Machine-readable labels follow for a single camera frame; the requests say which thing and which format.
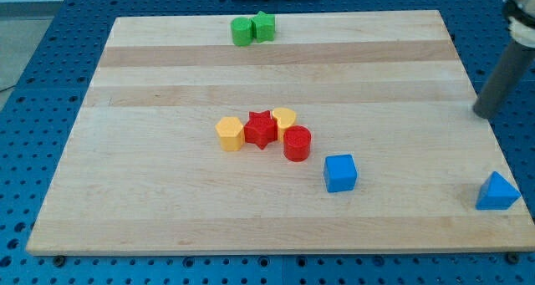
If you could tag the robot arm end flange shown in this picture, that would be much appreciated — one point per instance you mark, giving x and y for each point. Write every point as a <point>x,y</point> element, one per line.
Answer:
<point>520,17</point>

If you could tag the yellow hexagon block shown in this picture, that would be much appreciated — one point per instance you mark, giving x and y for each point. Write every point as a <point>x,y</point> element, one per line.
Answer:
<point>230,132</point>

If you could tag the red star block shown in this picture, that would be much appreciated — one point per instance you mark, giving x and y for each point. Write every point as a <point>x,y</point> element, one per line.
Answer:
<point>261,129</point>

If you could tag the wooden board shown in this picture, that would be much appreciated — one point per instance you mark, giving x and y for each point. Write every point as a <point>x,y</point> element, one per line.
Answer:
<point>143,172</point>

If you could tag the yellow heart block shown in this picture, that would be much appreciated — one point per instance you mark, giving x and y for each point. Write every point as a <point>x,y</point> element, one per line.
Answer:
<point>284,118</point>

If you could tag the red cylinder block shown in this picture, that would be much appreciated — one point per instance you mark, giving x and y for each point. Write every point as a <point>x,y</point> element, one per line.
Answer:
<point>296,143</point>

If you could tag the blue cube block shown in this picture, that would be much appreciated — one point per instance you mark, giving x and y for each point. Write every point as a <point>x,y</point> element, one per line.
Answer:
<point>340,173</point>

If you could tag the green cylinder block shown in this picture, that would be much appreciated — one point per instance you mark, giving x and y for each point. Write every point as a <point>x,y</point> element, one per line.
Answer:
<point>241,30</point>

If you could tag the green star block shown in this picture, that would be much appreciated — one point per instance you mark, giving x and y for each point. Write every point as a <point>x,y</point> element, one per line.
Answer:
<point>264,26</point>

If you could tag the blue triangle block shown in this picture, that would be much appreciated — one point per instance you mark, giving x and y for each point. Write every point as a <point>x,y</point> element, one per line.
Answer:
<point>496,194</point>

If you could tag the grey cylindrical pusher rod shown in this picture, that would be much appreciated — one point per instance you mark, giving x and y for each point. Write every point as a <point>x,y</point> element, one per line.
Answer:
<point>512,65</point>

